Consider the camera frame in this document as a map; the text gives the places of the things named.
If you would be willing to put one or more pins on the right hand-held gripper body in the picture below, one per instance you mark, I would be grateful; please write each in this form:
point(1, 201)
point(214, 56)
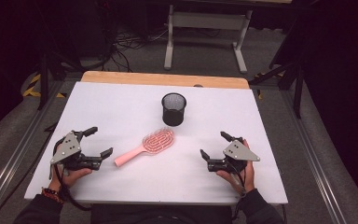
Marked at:
point(239, 152)

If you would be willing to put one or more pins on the black mesh pen holder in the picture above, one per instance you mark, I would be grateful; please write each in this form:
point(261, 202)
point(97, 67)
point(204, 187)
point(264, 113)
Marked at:
point(174, 116)

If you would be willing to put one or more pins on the yellow black hazard tape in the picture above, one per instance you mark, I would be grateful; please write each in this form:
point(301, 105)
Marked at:
point(258, 93)
point(32, 88)

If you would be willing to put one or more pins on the grey metal stand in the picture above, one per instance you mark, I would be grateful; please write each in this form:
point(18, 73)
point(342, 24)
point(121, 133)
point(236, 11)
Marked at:
point(208, 20)

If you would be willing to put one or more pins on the black tripod stand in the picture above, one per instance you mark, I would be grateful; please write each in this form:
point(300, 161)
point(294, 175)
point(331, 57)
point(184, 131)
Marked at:
point(298, 93)
point(44, 84)

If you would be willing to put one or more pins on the person's dark clothed torso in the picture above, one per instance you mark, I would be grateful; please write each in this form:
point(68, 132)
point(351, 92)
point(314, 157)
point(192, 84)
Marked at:
point(161, 216)

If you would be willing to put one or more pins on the pink hairbrush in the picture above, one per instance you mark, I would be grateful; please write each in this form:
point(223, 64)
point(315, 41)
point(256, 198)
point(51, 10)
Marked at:
point(158, 141)

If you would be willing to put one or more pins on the person's right hand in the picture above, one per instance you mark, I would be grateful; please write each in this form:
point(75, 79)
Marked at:
point(239, 182)

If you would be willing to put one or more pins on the white table mat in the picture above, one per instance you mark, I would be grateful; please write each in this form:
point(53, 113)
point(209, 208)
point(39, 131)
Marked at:
point(121, 109)

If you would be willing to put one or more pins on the person's left hand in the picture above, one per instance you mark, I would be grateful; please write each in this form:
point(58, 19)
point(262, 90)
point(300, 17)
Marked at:
point(68, 178)

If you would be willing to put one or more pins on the aluminium floor rail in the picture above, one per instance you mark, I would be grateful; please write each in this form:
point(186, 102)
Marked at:
point(12, 161)
point(317, 174)

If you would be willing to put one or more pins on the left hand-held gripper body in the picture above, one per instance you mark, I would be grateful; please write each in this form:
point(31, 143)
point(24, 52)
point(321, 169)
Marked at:
point(70, 149)

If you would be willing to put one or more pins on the wooden table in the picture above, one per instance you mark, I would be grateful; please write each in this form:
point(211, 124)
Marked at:
point(136, 79)

